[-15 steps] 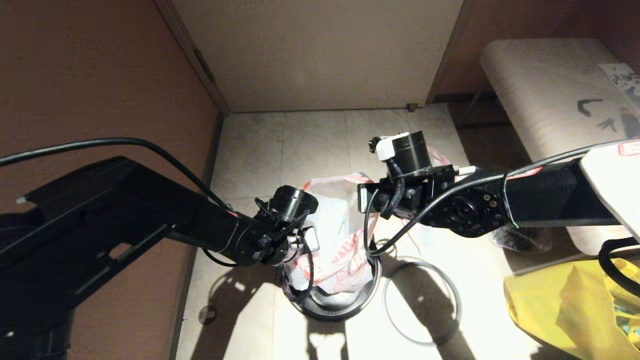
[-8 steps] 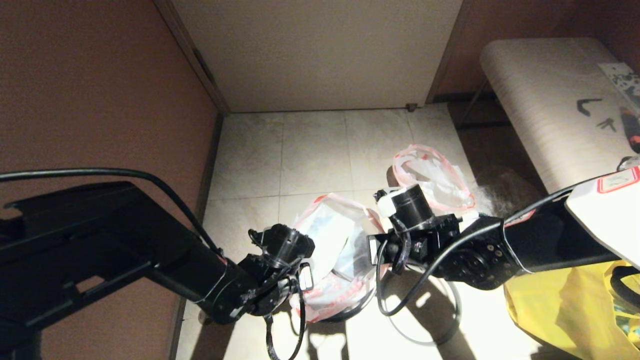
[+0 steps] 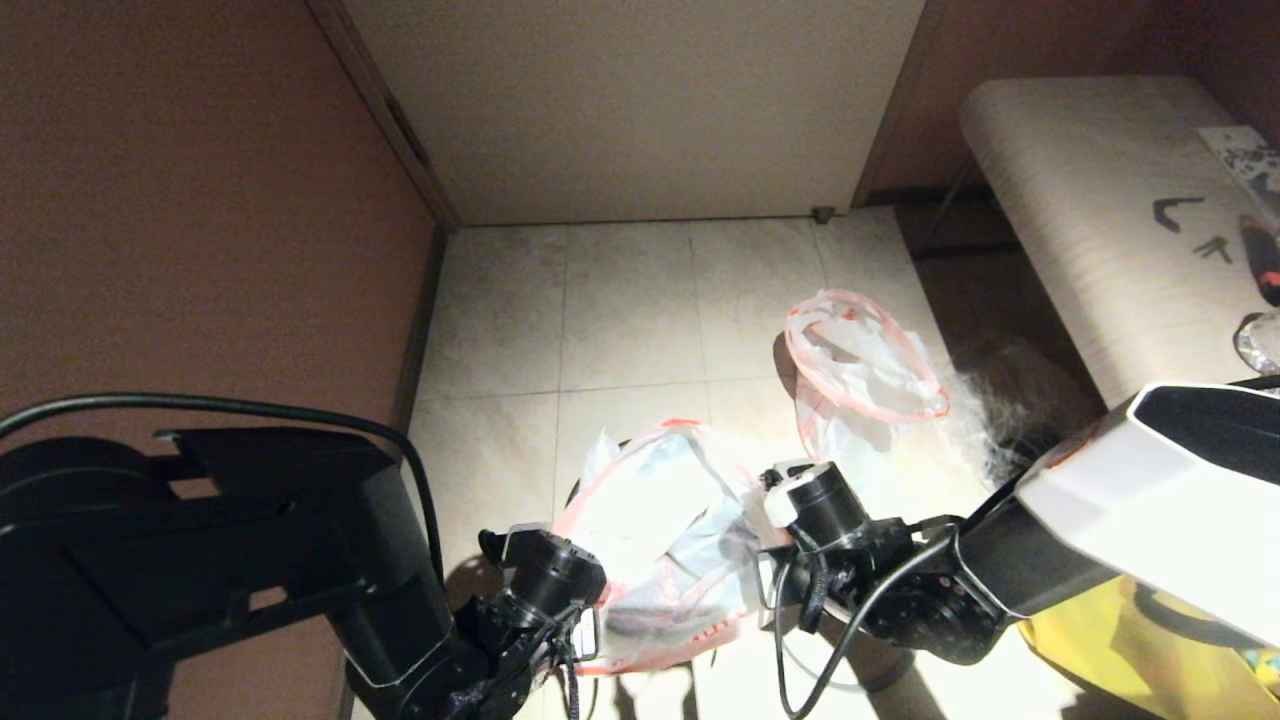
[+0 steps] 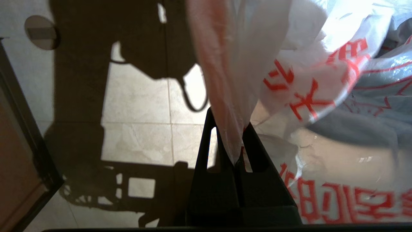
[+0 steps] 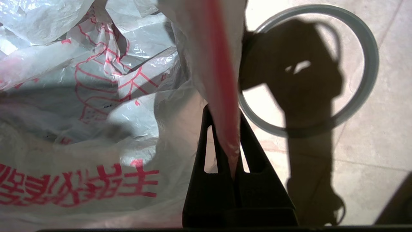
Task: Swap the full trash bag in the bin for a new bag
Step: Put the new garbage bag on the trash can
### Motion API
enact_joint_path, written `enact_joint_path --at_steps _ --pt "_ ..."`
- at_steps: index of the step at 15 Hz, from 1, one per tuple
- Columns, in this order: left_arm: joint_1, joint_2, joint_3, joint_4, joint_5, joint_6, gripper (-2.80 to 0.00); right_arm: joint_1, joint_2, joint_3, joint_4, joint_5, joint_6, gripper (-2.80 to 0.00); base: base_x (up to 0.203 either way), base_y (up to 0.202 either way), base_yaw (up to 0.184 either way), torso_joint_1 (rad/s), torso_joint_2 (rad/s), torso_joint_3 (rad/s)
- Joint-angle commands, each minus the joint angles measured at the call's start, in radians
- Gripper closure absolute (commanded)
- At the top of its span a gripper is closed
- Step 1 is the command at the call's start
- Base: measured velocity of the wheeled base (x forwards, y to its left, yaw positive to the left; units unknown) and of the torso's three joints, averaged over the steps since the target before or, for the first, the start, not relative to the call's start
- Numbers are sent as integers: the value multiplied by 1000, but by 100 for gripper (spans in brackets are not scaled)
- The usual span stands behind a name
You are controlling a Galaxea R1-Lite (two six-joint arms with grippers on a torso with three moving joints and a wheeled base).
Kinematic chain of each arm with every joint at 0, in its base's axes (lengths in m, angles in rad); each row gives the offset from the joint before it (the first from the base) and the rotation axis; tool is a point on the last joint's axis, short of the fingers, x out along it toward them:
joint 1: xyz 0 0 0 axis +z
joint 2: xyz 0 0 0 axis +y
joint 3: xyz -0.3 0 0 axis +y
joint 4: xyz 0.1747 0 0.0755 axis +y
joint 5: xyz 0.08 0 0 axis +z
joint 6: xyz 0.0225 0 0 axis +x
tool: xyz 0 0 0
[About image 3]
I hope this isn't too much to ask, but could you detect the grey bin rim ring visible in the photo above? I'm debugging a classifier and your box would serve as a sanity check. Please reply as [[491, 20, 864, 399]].
[[766, 620, 906, 694]]

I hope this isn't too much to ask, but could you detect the new white red-edged trash bag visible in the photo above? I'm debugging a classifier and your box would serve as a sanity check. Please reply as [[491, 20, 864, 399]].
[[550, 420, 773, 677]]

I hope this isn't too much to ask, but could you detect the used white red-drawstring trash bag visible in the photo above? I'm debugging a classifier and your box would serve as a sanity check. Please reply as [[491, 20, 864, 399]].
[[783, 289, 951, 483]]

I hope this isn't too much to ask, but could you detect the black round trash bin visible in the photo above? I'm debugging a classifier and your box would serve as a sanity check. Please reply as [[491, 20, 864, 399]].
[[566, 440, 743, 647]]

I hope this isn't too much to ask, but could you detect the yellow plastic bag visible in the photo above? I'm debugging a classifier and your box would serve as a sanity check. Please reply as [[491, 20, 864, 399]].
[[1018, 575, 1280, 720]]

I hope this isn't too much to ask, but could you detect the light wood table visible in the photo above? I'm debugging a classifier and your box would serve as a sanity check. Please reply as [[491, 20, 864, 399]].
[[960, 76, 1280, 411]]

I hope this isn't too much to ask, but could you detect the clear glass cup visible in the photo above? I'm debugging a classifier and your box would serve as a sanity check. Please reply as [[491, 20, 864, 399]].
[[1235, 312, 1280, 375]]

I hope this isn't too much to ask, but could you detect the white door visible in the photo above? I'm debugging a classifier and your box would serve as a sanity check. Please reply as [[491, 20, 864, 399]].
[[345, 0, 926, 227]]

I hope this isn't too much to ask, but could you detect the black and red tool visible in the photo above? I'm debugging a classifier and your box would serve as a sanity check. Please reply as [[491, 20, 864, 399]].
[[1240, 213, 1280, 307]]

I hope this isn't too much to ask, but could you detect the white patterned paper sheet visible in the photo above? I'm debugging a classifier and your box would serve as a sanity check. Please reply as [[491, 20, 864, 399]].
[[1196, 125, 1280, 206]]

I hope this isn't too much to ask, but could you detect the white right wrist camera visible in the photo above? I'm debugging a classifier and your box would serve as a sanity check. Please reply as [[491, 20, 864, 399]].
[[760, 460, 817, 527]]

